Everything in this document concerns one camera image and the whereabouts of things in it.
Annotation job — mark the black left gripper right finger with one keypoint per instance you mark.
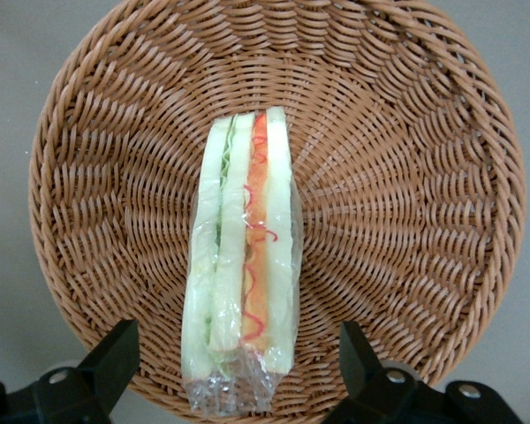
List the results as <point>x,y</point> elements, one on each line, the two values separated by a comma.
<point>380,397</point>

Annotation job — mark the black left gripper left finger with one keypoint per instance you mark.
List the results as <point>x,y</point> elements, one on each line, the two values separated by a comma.
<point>84,393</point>

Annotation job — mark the triangle sandwich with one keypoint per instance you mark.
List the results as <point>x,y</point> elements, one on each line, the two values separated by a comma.
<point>234,247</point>

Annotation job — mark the round brown wicker basket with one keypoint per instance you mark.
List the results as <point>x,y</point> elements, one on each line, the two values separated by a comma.
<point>380,199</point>

